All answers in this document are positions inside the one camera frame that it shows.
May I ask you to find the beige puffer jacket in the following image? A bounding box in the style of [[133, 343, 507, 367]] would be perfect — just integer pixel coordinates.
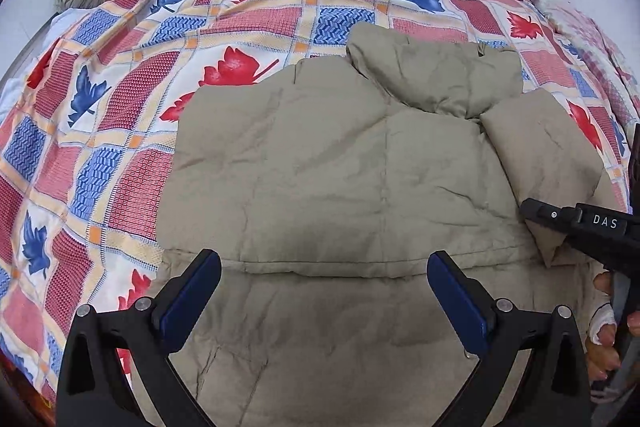
[[132, 25, 632, 427]]

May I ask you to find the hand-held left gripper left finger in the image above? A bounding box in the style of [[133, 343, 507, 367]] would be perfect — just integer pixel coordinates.
[[56, 249, 222, 427]]

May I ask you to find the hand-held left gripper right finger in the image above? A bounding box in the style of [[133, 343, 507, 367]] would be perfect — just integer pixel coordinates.
[[427, 250, 592, 427]]

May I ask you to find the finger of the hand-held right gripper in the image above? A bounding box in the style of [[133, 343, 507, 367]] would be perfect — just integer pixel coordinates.
[[519, 198, 582, 248]]

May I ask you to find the pink floral blanket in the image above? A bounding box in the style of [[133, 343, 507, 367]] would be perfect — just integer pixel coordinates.
[[529, 0, 640, 135]]

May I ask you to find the person's right hand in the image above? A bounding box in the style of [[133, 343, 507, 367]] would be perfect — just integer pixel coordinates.
[[586, 271, 640, 389]]

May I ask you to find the leaf print patchwork quilt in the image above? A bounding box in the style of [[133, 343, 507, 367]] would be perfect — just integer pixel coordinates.
[[0, 0, 632, 408]]

